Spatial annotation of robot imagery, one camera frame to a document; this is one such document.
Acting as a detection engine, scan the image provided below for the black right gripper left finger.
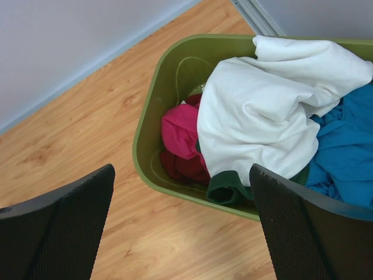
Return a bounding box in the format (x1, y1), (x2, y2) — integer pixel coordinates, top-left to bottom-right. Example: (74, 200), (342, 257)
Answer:
(1, 164), (115, 279)

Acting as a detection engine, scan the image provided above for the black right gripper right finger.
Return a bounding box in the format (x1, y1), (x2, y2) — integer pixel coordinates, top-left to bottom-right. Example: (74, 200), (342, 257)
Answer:
(249, 164), (372, 279)

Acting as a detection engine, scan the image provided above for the white and green raglan t-shirt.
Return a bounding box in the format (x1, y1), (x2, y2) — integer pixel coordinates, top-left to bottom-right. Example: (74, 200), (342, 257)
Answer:
(197, 36), (372, 205)

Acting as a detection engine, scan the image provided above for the blue t-shirt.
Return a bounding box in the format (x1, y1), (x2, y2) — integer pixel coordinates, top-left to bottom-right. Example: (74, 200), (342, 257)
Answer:
(305, 84), (372, 208)

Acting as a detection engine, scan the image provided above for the dark red t-shirt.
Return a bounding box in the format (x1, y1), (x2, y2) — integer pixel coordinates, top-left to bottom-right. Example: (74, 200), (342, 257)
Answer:
(160, 94), (210, 186)

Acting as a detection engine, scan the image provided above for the magenta pink t-shirt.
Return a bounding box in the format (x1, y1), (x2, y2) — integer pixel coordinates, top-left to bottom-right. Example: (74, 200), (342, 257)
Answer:
(161, 103), (207, 170)

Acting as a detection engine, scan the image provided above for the olive green plastic bin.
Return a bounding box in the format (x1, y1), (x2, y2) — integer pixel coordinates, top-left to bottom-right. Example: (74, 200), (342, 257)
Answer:
(133, 34), (372, 221)

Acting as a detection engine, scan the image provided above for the aluminium corner frame post right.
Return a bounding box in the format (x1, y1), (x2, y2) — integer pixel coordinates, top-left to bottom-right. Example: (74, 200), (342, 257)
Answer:
(231, 0), (285, 36)

